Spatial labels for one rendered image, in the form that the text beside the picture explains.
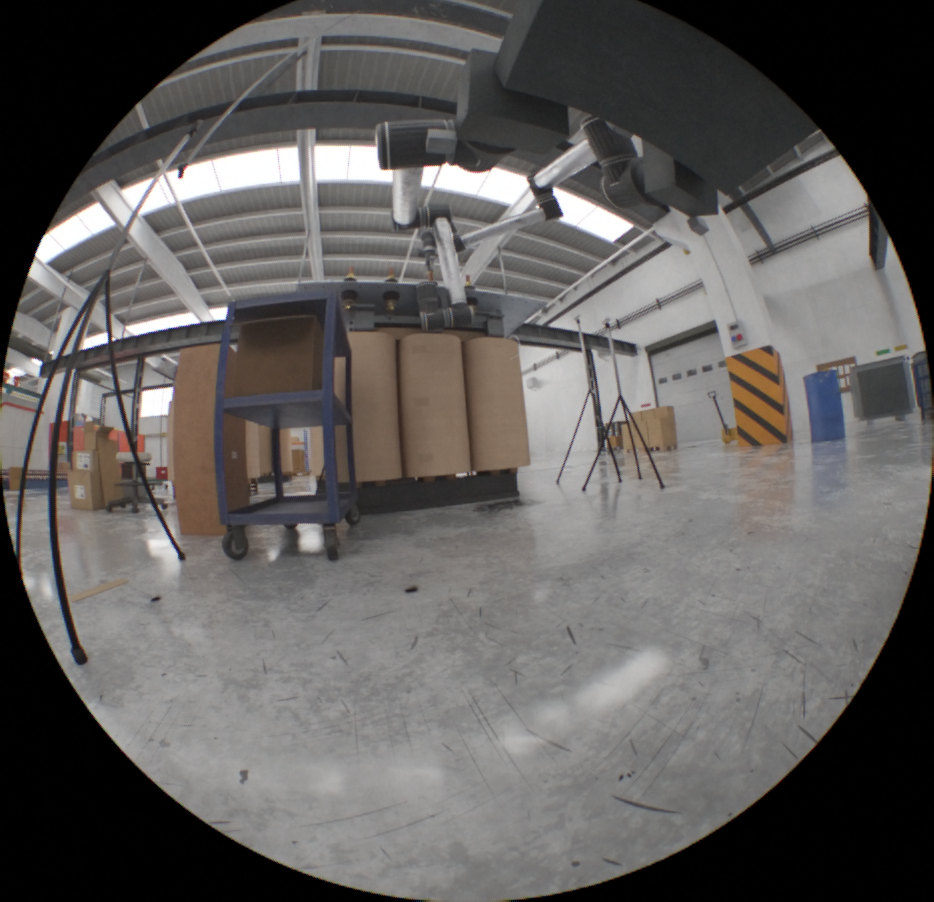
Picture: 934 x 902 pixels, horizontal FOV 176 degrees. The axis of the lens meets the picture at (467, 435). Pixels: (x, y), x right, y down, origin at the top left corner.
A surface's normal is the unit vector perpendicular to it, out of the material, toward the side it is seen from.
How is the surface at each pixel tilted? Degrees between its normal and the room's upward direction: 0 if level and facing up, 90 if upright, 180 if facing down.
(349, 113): 180
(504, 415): 90
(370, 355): 90
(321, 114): 180
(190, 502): 90
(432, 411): 90
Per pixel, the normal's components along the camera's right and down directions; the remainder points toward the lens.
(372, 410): 0.35, -0.10
